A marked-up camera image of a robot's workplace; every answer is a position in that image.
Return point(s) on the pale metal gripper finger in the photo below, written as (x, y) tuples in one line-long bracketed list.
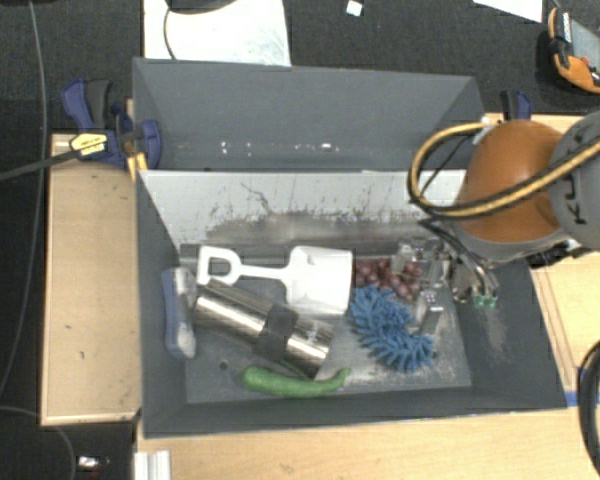
[(431, 313), (406, 255)]

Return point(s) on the dark red grape bunch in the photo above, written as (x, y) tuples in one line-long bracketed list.
[(375, 273)]

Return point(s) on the blue chenille duster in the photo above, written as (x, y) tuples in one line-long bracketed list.
[(385, 328)]

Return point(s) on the white plastic shovel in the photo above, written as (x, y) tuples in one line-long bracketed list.
[(320, 278)]

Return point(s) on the green toy cucumber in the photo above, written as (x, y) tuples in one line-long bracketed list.
[(290, 385)]

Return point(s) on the steel flask with black band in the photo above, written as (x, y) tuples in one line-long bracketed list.
[(240, 315)]

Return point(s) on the grey metal bin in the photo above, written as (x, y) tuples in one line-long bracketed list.
[(300, 113)]

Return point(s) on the pale wood board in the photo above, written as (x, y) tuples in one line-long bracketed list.
[(90, 288)]

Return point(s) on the black cylinder on white bracket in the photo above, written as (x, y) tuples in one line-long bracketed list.
[(555, 258)]

